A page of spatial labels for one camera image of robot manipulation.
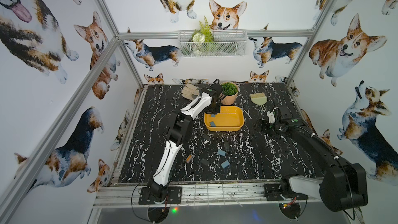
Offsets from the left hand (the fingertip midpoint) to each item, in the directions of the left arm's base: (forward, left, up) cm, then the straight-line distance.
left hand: (217, 110), depth 100 cm
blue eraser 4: (-32, -2, -5) cm, 32 cm away
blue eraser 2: (-25, -1, -5) cm, 26 cm away
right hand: (-17, -22, +7) cm, 28 cm away
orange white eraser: (-28, +17, -5) cm, 34 cm away
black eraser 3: (-30, +9, -4) cm, 32 cm away
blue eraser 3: (-7, +3, -6) cm, 10 cm away
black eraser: (-16, +8, -5) cm, 18 cm away
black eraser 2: (-22, -4, -5) cm, 23 cm away
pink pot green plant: (+12, -9, +6) cm, 16 cm away
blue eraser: (-3, +3, -2) cm, 5 cm away
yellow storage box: (-3, -9, -5) cm, 11 cm away
